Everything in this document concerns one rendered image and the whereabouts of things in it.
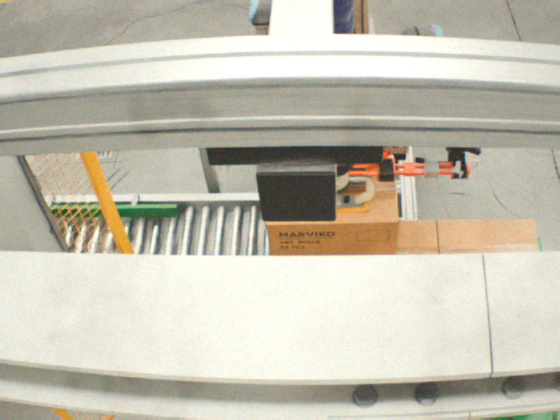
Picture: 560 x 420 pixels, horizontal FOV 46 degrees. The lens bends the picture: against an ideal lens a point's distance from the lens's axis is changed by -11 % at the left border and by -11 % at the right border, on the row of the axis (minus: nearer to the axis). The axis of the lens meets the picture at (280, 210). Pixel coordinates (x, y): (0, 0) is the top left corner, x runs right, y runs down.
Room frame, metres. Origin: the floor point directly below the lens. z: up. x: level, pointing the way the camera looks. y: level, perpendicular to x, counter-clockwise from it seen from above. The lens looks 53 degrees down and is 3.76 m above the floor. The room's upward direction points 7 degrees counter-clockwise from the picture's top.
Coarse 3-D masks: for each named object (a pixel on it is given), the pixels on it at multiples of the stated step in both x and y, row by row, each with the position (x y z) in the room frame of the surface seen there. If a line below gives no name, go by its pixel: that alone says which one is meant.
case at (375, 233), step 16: (352, 192) 2.08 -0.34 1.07; (384, 192) 2.06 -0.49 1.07; (384, 208) 1.97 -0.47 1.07; (272, 224) 1.96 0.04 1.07; (288, 224) 1.95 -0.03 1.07; (304, 224) 1.94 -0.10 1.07; (320, 224) 1.93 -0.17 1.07; (336, 224) 1.92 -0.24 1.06; (352, 224) 1.91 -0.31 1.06; (368, 224) 1.90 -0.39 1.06; (384, 224) 1.89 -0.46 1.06; (272, 240) 1.95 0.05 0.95; (288, 240) 1.95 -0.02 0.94; (304, 240) 1.94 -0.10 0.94; (320, 240) 1.93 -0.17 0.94; (336, 240) 1.92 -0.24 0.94; (352, 240) 1.91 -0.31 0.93; (368, 240) 1.90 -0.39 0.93; (384, 240) 1.89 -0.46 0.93
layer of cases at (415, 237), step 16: (400, 224) 2.24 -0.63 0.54; (416, 224) 2.22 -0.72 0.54; (432, 224) 2.21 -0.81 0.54; (448, 224) 2.20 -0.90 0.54; (464, 224) 2.18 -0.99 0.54; (480, 224) 2.17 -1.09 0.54; (496, 224) 2.15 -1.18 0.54; (512, 224) 2.14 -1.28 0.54; (528, 224) 2.12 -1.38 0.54; (400, 240) 2.13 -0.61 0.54; (416, 240) 2.12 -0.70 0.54; (432, 240) 2.11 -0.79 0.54; (448, 240) 2.09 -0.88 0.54; (464, 240) 2.08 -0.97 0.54; (480, 240) 2.06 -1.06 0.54; (496, 240) 2.05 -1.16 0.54; (512, 240) 2.03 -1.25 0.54; (528, 240) 2.01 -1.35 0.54
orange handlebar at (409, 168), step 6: (366, 168) 2.11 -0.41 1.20; (396, 168) 2.09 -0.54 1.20; (402, 168) 2.08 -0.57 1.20; (408, 168) 2.07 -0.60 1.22; (414, 168) 2.06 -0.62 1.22; (468, 168) 2.03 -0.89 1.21; (348, 174) 2.08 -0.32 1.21; (354, 174) 2.08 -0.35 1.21; (360, 174) 2.07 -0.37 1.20; (366, 174) 2.07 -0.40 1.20; (372, 174) 2.07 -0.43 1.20; (396, 174) 2.05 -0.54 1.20; (402, 174) 2.05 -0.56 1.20; (408, 174) 2.04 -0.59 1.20; (414, 174) 2.04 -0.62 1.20; (420, 174) 2.04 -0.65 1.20; (444, 174) 2.02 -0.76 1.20; (450, 174) 2.02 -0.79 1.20
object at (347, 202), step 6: (342, 198) 2.03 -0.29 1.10; (348, 198) 2.01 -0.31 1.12; (342, 204) 2.00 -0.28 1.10; (348, 204) 2.00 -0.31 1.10; (354, 204) 1.99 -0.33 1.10; (360, 204) 1.99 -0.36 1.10; (366, 204) 1.99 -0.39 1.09; (342, 210) 1.97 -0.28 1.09; (348, 210) 1.97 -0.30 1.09; (354, 210) 1.96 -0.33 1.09; (360, 210) 1.96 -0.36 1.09; (366, 210) 1.96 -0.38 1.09
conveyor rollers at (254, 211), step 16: (192, 208) 2.51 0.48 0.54; (208, 208) 2.50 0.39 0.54; (224, 208) 2.48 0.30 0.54; (240, 208) 2.47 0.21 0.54; (256, 208) 2.46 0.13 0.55; (96, 224) 2.47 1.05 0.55; (128, 224) 2.45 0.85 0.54; (144, 224) 2.44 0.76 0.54; (160, 224) 2.43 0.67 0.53; (176, 224) 2.42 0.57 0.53; (192, 224) 2.41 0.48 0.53; (208, 224) 2.40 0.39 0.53; (224, 224) 2.38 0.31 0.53; (240, 224) 2.37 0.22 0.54; (256, 224) 2.35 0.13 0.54; (80, 240) 2.37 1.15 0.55; (96, 240) 2.36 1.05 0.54; (112, 240) 2.36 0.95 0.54; (256, 240) 2.26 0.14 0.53
